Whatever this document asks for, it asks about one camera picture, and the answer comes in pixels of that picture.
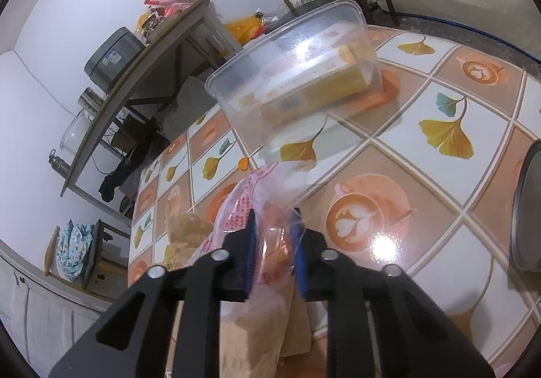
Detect brown paper bag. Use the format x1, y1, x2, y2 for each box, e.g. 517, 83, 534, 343
163, 213, 312, 377

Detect clear plastic container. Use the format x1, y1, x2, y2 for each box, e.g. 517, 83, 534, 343
205, 0, 383, 161

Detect yellow white medicine box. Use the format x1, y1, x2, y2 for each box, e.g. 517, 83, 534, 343
250, 21, 381, 124

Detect clear printed plastic bag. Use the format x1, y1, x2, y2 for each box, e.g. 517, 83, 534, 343
200, 160, 312, 324

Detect wooden chair with cushion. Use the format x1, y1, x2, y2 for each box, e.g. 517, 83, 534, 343
43, 219, 130, 296

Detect blue floral cushion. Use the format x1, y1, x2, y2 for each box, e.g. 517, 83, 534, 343
54, 219, 94, 282

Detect grey pan lid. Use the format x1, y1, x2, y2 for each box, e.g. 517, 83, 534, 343
511, 140, 541, 273

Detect steel water bottle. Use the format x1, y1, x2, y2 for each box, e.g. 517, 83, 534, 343
49, 149, 71, 179

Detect black clothes under table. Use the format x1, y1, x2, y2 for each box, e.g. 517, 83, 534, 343
98, 131, 170, 202

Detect clear bowl on table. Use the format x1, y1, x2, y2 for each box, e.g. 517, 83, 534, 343
60, 110, 91, 155

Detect black rice cooker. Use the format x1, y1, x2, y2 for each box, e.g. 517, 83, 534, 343
84, 26, 145, 94

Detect grey metal side table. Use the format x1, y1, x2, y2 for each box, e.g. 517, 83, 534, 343
60, 0, 244, 198

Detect yellow plastic bag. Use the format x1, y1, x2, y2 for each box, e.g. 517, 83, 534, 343
225, 13, 268, 47

